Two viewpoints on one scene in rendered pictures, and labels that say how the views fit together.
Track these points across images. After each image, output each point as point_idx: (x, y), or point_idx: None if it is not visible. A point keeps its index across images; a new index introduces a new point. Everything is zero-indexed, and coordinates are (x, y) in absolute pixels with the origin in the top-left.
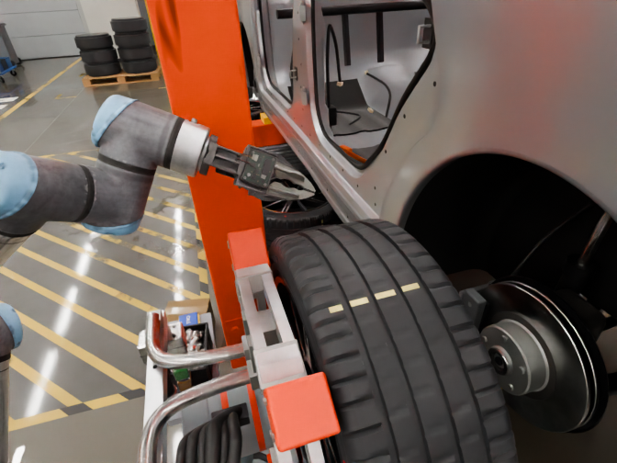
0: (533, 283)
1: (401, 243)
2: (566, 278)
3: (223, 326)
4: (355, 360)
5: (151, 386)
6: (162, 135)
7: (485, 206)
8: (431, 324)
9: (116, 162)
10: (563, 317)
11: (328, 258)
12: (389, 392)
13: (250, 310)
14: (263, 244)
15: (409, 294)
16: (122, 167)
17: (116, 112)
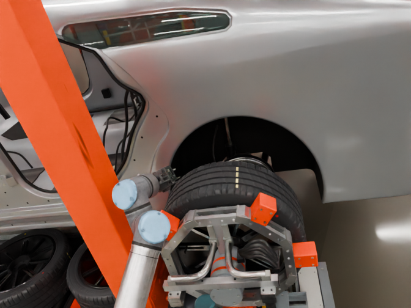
0: (230, 158)
1: (216, 165)
2: (230, 152)
3: (150, 301)
4: (255, 189)
5: (213, 281)
6: (148, 182)
7: (178, 154)
8: (251, 170)
9: (146, 204)
10: (248, 158)
11: (212, 183)
12: (266, 189)
13: (215, 216)
14: (170, 214)
15: (240, 170)
16: (148, 204)
17: (134, 184)
